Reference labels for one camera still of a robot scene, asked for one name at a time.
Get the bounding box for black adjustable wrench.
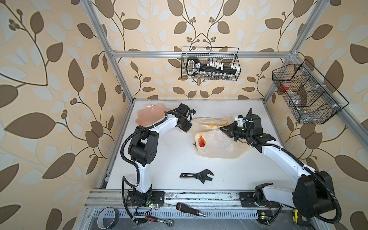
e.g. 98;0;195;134
179;169;214;184

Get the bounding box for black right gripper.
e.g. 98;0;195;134
220;121;252;141

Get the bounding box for yellow black tape measure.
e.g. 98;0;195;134
292;209;312;227

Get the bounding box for black wire basket back wall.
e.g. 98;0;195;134
181;46;241;81

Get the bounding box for pink fruit plate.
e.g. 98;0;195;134
135;104;170;127

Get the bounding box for red handled ratchet wrench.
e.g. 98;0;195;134
145;216;174;228

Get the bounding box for banana print plastic bag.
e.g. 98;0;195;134
189;116;252;159

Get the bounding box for socket set holder black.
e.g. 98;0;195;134
185;57;241;76

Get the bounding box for black wire basket wall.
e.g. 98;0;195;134
272;59;349;125
181;46;241;81

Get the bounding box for clear bottle red cap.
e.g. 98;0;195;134
281;81;306;114

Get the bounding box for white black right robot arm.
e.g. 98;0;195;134
220;109;342;224

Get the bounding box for black tape roll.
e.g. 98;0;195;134
97;207;119;230

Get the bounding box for black orange screwdriver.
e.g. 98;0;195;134
176;202;206;217

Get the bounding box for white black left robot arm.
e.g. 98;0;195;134
120;103;196;206

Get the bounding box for black wire basket right wall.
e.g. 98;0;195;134
272;59;349;125

